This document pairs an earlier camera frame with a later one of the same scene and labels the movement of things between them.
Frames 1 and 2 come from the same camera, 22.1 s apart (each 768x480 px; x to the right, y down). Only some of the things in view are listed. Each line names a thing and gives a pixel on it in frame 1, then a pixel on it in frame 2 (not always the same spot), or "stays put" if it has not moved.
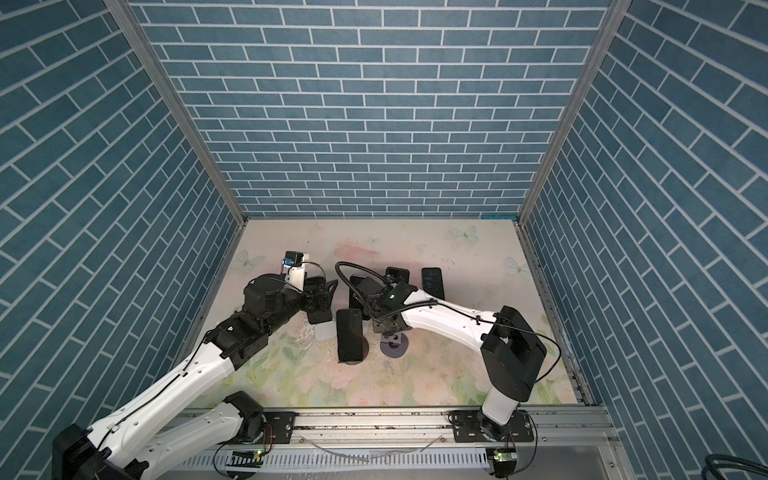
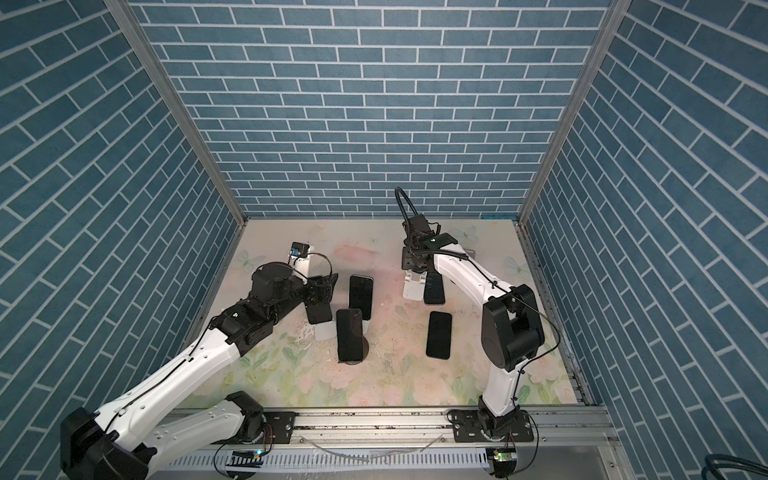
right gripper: [377, 327] to [406, 260]
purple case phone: [432, 281] stays put
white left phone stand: [326, 331] stays put
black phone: [398, 272] to [439, 335]
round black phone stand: [365, 353] stays put
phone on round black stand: [349, 324] stays put
